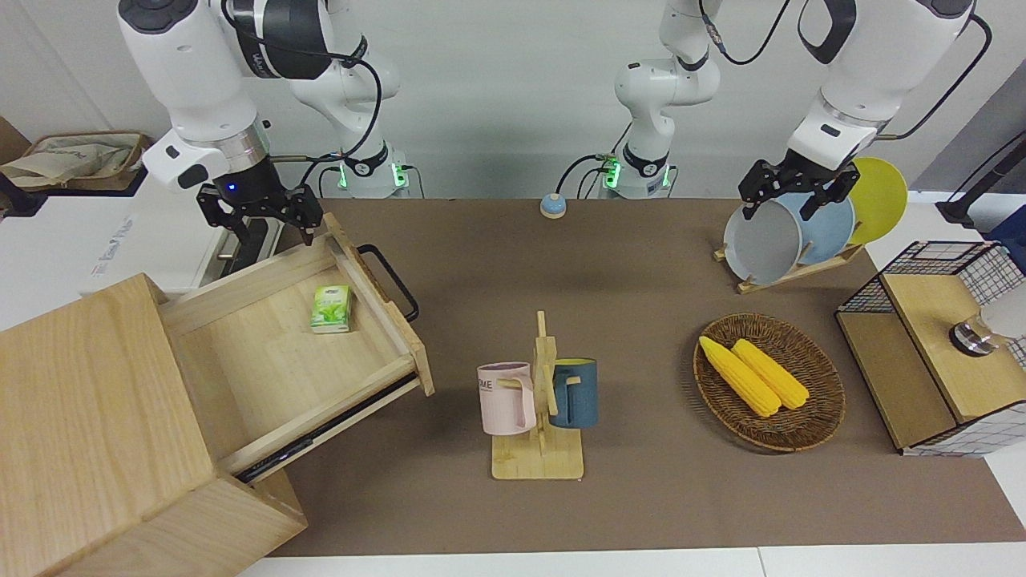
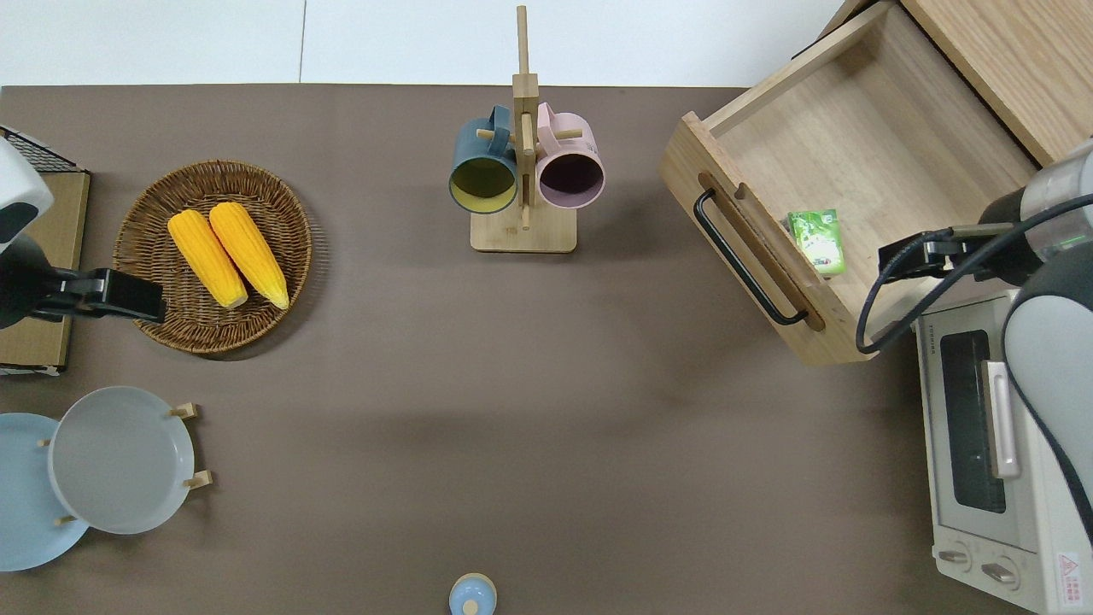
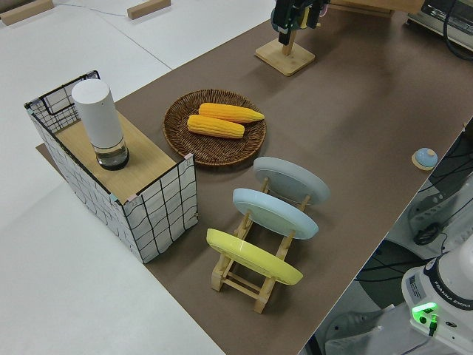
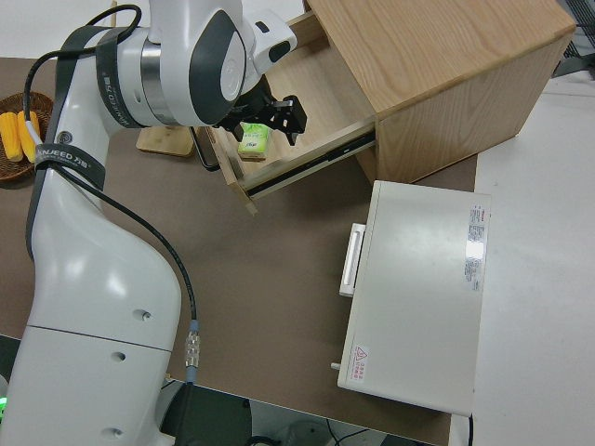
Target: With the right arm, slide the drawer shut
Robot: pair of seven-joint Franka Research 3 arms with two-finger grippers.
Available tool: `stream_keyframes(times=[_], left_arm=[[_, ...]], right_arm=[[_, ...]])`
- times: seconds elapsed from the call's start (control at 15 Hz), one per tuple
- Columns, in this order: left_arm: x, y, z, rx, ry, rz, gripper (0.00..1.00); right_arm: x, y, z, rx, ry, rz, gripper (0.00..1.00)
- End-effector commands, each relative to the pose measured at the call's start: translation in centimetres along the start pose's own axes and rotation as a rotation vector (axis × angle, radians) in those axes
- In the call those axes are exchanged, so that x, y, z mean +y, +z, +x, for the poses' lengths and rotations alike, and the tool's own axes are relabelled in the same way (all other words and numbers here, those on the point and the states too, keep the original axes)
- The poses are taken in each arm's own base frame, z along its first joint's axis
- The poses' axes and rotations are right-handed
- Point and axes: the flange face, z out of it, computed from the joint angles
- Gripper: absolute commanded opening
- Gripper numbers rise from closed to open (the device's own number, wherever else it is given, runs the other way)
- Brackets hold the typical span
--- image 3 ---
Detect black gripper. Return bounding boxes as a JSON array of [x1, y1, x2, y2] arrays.
[[275, 0, 330, 44]]

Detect wooden drawer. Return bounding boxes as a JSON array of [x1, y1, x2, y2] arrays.
[[330, 0, 396, 17]]

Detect wooden mug tree stand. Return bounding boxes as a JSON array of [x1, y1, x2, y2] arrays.
[[254, 30, 316, 78]]

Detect brown table mat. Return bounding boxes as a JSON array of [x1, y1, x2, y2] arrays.
[[35, 0, 473, 355]]

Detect wooden cabinet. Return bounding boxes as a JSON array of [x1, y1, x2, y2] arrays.
[[384, 0, 426, 14]]

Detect yellow corn cob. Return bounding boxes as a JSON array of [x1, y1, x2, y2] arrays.
[[198, 102, 266, 124], [186, 114, 246, 140]]

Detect beige toaster oven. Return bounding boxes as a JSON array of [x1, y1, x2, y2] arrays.
[[406, 0, 473, 43]]

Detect wooden block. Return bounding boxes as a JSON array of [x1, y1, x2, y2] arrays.
[[126, 0, 172, 20], [0, 0, 55, 27]]

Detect grey plate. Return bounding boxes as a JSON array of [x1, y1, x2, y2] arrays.
[[252, 156, 331, 207]]

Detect round wicker basket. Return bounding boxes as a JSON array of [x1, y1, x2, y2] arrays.
[[163, 88, 268, 167]]

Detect blue service bell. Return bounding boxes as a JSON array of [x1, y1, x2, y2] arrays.
[[411, 147, 439, 171]]

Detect light blue plate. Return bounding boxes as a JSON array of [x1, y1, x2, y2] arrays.
[[231, 187, 320, 241]]

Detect white cylindrical humidifier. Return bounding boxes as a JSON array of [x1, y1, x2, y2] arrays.
[[71, 80, 131, 172]]

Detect yellow plate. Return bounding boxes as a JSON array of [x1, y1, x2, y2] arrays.
[[205, 228, 305, 287]]

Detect wooden plate rack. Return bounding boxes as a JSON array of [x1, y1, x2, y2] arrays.
[[210, 177, 313, 314]]

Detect black toaster power cable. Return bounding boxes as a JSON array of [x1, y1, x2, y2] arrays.
[[442, 0, 473, 63]]

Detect white perforated frame bracket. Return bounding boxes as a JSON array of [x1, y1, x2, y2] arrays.
[[405, 176, 467, 241]]

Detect wire grid storage box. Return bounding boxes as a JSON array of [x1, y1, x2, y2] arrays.
[[24, 70, 200, 265]]

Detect coiled black cable bundle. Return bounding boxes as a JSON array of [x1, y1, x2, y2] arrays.
[[412, 223, 442, 246]]

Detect black floor cable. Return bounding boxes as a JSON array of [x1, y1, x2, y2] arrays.
[[358, 254, 451, 283]]

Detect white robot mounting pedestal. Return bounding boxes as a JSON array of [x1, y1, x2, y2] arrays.
[[324, 302, 473, 355]]

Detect green plug cable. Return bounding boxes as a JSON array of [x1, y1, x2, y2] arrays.
[[426, 313, 440, 338]]

